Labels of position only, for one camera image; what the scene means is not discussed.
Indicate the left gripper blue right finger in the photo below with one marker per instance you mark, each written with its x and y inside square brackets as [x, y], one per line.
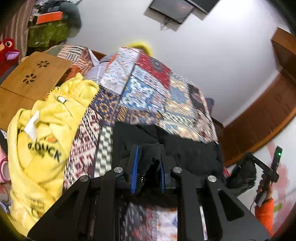
[162, 178]

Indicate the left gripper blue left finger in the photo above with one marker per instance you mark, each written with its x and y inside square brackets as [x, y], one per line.
[136, 157]

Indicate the black zip hoodie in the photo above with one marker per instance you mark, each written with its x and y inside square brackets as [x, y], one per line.
[199, 158]

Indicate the orange right sleeve forearm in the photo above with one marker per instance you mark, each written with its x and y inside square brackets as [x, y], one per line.
[264, 214]

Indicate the right hand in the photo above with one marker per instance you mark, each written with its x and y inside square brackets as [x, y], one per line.
[267, 190]

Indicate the brown wooden door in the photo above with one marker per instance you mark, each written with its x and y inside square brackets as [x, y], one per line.
[271, 112]

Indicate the blue grey cushion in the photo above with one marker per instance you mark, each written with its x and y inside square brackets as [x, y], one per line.
[210, 104]

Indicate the colourful patchwork bedspread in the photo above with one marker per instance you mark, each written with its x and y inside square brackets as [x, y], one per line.
[97, 203]

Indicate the yellow duck hoodie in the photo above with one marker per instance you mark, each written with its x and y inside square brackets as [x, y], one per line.
[39, 143]

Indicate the yellow pillow behind bed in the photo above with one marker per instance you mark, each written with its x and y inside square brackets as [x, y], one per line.
[143, 47]

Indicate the wooden lap desk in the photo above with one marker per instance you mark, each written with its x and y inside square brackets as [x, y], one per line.
[29, 82]

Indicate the green patterned storage box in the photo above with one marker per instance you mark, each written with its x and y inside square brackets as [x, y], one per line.
[40, 35]

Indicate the grey neck pillow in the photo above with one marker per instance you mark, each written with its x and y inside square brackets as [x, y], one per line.
[74, 19]

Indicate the red plush bird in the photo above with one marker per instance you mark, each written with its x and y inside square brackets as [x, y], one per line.
[9, 56]

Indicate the orange flat box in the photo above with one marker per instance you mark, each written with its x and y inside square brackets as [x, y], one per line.
[49, 17]

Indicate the wall mounted black screen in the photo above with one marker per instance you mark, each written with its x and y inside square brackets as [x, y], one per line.
[177, 10]

